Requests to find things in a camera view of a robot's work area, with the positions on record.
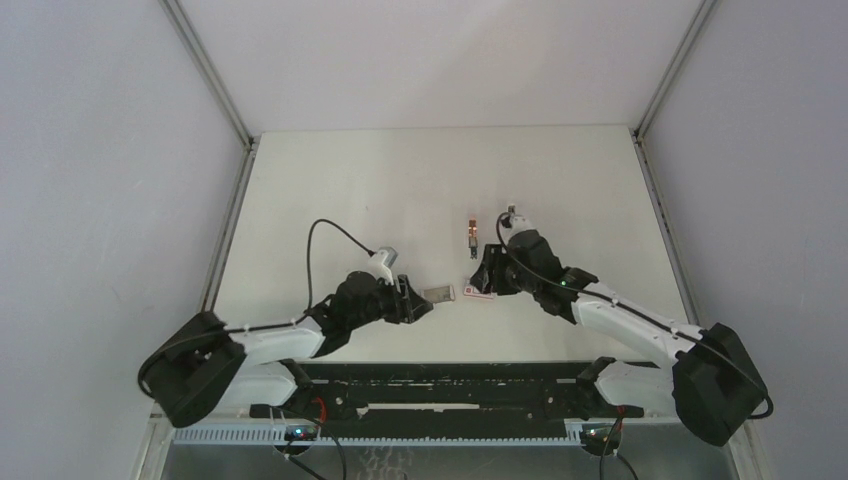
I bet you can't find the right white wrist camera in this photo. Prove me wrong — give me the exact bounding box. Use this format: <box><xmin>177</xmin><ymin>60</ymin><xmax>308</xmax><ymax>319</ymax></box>
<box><xmin>504</xmin><ymin>213</ymin><xmax>535</xmax><ymax>236</ymax></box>

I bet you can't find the aluminium frame post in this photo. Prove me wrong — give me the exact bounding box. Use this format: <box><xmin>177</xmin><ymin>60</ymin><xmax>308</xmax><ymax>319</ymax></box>
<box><xmin>630</xmin><ymin>0</ymin><xmax>721</xmax><ymax>326</ymax></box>
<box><xmin>159</xmin><ymin>0</ymin><xmax>258</xmax><ymax>311</ymax></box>

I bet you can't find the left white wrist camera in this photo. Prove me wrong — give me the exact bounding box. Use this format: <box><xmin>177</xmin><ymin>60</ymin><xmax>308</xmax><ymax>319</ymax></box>
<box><xmin>367</xmin><ymin>247</ymin><xmax>398</xmax><ymax>285</ymax></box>

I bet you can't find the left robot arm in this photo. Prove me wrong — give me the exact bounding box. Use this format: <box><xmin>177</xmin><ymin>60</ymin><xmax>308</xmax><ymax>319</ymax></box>
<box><xmin>137</xmin><ymin>271</ymin><xmax>434</xmax><ymax>428</ymax></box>

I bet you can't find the cardboard staple box tray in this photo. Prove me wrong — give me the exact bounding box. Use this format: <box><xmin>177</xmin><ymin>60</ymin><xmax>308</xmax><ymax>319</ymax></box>
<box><xmin>421</xmin><ymin>285</ymin><xmax>456</xmax><ymax>304</ymax></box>

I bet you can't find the left aluminium frame post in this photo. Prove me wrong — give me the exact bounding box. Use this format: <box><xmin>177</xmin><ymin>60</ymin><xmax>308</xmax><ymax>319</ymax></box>
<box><xmin>159</xmin><ymin>0</ymin><xmax>258</xmax><ymax>311</ymax></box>

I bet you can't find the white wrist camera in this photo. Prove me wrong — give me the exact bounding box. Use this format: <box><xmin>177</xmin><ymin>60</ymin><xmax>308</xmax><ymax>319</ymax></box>
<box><xmin>367</xmin><ymin>247</ymin><xmax>398</xmax><ymax>285</ymax></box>
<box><xmin>504</xmin><ymin>213</ymin><xmax>535</xmax><ymax>236</ymax></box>

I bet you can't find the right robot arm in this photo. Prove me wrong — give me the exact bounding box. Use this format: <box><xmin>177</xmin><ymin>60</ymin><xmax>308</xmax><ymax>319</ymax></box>
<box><xmin>470</xmin><ymin>229</ymin><xmax>774</xmax><ymax>446</ymax></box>

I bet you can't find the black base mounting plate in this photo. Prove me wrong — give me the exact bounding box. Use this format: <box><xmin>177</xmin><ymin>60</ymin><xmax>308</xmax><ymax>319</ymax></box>
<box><xmin>283</xmin><ymin>361</ymin><xmax>645</xmax><ymax>435</ymax></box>

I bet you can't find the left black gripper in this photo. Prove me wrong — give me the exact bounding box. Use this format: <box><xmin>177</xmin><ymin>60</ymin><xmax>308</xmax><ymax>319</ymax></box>
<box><xmin>347</xmin><ymin>273</ymin><xmax>432</xmax><ymax>331</ymax></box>

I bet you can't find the right black camera cable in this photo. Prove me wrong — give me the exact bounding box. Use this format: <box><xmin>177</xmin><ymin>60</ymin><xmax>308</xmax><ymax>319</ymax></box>
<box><xmin>496</xmin><ymin>210</ymin><xmax>775</xmax><ymax>421</ymax></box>

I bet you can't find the right aluminium frame post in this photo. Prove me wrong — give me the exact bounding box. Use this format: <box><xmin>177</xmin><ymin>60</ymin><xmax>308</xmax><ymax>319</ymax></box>
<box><xmin>630</xmin><ymin>0</ymin><xmax>721</xmax><ymax>326</ymax></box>

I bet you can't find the left black camera cable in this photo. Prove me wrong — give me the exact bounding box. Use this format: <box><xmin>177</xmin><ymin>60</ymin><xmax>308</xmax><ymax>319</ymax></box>
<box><xmin>136</xmin><ymin>219</ymin><xmax>376</xmax><ymax>399</ymax></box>

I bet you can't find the black camera cable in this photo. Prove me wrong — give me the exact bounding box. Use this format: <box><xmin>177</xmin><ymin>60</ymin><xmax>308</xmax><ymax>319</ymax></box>
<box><xmin>136</xmin><ymin>219</ymin><xmax>376</xmax><ymax>399</ymax></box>
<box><xmin>496</xmin><ymin>210</ymin><xmax>775</xmax><ymax>421</ymax></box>

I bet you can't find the red staple box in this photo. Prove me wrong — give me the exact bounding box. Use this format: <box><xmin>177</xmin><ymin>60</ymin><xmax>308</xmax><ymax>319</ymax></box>
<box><xmin>462</xmin><ymin>280</ymin><xmax>496</xmax><ymax>300</ymax></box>

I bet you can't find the white slotted cable duct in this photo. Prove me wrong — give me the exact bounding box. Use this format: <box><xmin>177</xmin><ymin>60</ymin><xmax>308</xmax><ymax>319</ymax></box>
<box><xmin>172</xmin><ymin>424</ymin><xmax>586</xmax><ymax>447</ymax></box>

